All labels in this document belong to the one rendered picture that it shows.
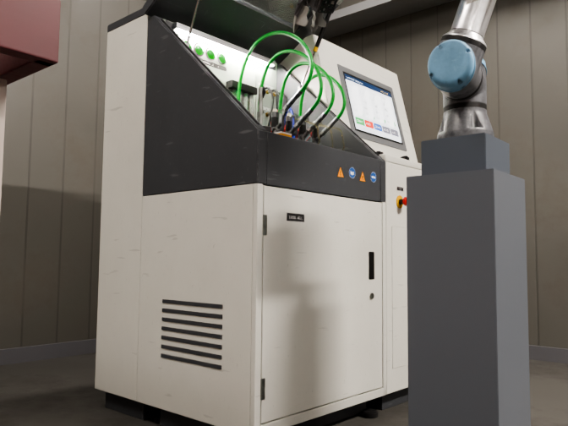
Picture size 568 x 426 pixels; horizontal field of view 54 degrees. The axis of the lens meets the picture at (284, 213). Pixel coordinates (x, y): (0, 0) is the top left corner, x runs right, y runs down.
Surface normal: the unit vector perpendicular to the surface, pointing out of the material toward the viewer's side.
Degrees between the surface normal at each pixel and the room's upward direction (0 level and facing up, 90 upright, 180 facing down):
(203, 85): 90
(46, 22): 90
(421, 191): 90
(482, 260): 90
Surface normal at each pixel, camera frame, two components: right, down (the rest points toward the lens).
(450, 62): -0.51, 0.05
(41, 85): 0.76, -0.04
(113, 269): -0.67, -0.07
